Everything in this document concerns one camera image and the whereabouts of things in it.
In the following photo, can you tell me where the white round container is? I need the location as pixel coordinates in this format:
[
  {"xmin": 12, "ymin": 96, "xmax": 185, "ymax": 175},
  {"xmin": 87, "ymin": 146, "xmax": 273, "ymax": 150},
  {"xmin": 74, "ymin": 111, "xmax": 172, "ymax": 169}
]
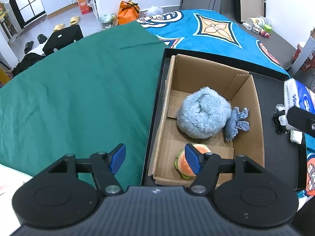
[{"xmin": 245, "ymin": 16, "xmax": 272, "ymax": 28}]

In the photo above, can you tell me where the green cloth sheet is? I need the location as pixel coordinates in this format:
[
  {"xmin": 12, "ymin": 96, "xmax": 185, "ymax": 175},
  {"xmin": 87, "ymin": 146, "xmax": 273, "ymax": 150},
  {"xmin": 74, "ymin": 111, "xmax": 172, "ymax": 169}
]
[{"xmin": 1, "ymin": 22, "xmax": 166, "ymax": 188}]

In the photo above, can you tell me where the orange cardboard box on floor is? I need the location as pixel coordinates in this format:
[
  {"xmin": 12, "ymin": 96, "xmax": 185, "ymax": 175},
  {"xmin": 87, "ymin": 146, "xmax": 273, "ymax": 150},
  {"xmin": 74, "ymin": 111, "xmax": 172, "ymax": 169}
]
[{"xmin": 77, "ymin": 0, "xmax": 92, "ymax": 15}]

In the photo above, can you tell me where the blue tissue pack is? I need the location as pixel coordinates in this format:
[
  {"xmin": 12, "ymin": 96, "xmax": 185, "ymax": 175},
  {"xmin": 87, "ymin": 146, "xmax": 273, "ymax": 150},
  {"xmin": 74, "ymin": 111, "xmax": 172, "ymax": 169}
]
[{"xmin": 283, "ymin": 78, "xmax": 314, "ymax": 130}]

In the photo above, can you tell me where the grey fluffy plush toy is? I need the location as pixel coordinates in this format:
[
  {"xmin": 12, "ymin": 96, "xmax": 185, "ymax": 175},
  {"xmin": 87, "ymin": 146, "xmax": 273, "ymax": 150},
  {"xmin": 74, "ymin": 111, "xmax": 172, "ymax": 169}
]
[{"xmin": 176, "ymin": 87, "xmax": 232, "ymax": 139}]

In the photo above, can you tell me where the blue denim fabric piece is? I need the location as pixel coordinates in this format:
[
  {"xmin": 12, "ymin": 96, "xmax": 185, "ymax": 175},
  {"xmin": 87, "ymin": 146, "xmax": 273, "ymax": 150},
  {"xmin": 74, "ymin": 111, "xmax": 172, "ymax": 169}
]
[{"xmin": 223, "ymin": 107, "xmax": 250, "ymax": 142}]

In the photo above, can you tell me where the white plastic bag on floor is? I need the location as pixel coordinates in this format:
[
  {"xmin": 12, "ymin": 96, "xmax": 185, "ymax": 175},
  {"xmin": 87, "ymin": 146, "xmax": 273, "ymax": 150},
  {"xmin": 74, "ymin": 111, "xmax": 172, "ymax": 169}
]
[{"xmin": 145, "ymin": 6, "xmax": 163, "ymax": 17}]

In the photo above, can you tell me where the orange gift bag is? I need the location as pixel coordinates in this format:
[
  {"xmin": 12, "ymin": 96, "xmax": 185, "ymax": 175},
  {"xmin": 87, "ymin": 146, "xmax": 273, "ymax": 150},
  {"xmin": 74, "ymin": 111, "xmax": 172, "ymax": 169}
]
[{"xmin": 117, "ymin": 1, "xmax": 140, "ymax": 25}]

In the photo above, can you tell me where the blue patterned blanket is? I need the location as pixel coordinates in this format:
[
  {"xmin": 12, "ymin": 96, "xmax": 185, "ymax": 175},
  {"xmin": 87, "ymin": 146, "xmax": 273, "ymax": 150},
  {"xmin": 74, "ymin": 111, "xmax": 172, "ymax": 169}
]
[{"xmin": 135, "ymin": 9, "xmax": 315, "ymax": 197}]

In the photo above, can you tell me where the yellow slipper left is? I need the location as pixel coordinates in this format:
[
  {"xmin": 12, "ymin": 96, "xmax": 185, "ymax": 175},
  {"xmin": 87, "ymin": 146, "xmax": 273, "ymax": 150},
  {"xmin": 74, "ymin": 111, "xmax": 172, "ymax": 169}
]
[{"xmin": 53, "ymin": 23, "xmax": 65, "ymax": 32}]

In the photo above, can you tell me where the brown cardboard box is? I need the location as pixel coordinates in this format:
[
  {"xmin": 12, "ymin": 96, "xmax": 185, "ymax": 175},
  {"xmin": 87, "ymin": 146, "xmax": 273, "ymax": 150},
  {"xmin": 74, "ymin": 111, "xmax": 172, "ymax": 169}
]
[{"xmin": 148, "ymin": 54, "xmax": 265, "ymax": 186}]

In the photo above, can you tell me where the black framed glass door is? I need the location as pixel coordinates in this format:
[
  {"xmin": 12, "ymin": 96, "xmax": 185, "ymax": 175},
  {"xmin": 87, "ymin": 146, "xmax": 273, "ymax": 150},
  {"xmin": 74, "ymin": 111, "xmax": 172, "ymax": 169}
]
[{"xmin": 10, "ymin": 0, "xmax": 45, "ymax": 28}]

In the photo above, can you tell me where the yellow slipper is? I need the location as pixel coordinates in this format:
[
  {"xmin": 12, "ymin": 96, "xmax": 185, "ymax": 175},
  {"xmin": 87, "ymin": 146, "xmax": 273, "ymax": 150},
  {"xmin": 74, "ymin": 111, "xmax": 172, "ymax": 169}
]
[
  {"xmin": 69, "ymin": 16, "xmax": 80, "ymax": 26},
  {"xmin": 53, "ymin": 23, "xmax": 65, "ymax": 32}
]

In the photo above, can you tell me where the yellow slipper right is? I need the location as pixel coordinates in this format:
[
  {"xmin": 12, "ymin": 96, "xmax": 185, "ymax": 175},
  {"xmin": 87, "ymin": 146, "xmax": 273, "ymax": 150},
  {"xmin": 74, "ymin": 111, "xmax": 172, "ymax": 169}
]
[{"xmin": 69, "ymin": 16, "xmax": 80, "ymax": 26}]

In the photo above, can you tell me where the plush hamburger toy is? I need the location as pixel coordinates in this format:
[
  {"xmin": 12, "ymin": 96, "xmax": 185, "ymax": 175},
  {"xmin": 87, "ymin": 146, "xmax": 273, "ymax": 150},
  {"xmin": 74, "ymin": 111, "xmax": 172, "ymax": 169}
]
[{"xmin": 174, "ymin": 143, "xmax": 213, "ymax": 180}]

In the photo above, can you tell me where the grey mattress pad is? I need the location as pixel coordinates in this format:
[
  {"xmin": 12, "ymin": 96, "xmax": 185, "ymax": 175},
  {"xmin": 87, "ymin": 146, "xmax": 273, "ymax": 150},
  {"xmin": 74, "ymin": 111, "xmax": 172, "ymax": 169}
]
[{"xmin": 237, "ymin": 23, "xmax": 296, "ymax": 71}]

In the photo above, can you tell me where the green lidded jar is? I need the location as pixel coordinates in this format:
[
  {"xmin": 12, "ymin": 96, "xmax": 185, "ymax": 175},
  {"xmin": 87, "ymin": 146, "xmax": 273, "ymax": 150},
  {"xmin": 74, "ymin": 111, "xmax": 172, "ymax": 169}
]
[{"xmin": 263, "ymin": 24, "xmax": 272, "ymax": 34}]

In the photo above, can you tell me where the black shallow tray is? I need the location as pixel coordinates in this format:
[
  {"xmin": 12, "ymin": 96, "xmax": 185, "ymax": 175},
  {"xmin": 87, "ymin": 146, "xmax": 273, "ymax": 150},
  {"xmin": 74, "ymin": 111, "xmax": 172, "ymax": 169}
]
[{"xmin": 148, "ymin": 50, "xmax": 307, "ymax": 189}]

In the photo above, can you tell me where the black shoe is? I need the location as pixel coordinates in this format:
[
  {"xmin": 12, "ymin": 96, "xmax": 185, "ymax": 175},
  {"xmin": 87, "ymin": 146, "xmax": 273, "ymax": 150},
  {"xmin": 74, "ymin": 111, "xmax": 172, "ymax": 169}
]
[{"xmin": 24, "ymin": 41, "xmax": 34, "ymax": 54}]

